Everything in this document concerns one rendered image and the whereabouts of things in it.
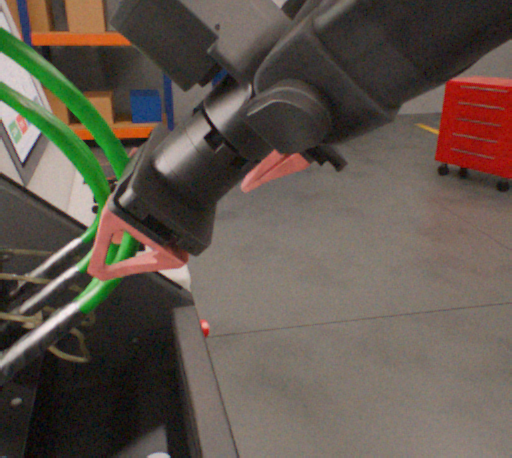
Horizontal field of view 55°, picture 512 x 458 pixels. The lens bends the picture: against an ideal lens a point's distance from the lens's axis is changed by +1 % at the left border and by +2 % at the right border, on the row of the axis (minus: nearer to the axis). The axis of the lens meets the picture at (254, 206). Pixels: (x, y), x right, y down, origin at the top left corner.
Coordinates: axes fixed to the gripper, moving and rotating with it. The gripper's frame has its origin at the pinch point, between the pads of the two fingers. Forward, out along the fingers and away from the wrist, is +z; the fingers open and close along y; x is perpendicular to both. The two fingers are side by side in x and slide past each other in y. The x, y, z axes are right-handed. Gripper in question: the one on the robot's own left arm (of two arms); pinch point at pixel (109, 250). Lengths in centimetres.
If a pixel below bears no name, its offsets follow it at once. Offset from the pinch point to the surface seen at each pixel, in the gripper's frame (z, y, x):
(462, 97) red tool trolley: -35, -368, 222
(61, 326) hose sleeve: 6.0, 3.4, 0.8
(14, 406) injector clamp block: 27.4, -2.4, 5.8
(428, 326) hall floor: 45, -133, 173
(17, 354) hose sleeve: 9.6, 4.6, -0.4
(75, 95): -8.3, -1.5, -8.9
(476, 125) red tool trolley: -29, -351, 242
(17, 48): -8.6, -1.3, -13.2
